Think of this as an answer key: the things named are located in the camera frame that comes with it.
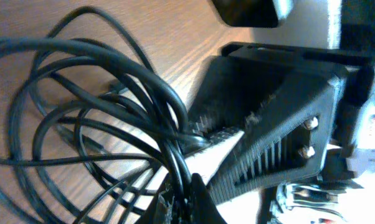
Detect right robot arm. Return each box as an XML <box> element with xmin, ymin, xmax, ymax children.
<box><xmin>189</xmin><ymin>1</ymin><xmax>375</xmax><ymax>204</ymax></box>

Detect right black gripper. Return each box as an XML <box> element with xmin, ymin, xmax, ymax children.
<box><xmin>221</xmin><ymin>42</ymin><xmax>375</xmax><ymax>105</ymax></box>

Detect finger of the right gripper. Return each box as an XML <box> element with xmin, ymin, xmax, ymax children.
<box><xmin>189</xmin><ymin>57</ymin><xmax>339</xmax><ymax>204</ymax></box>

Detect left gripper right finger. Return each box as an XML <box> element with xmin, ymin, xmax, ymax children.
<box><xmin>191</xmin><ymin>173</ymin><xmax>226</xmax><ymax>224</ymax></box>

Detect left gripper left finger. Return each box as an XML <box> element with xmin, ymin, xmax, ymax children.
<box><xmin>135</xmin><ymin>183</ymin><xmax>174</xmax><ymax>224</ymax></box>

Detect thin black USB cable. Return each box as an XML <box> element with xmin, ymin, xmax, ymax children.
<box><xmin>0</xmin><ymin>154</ymin><xmax>163</xmax><ymax>167</ymax></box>

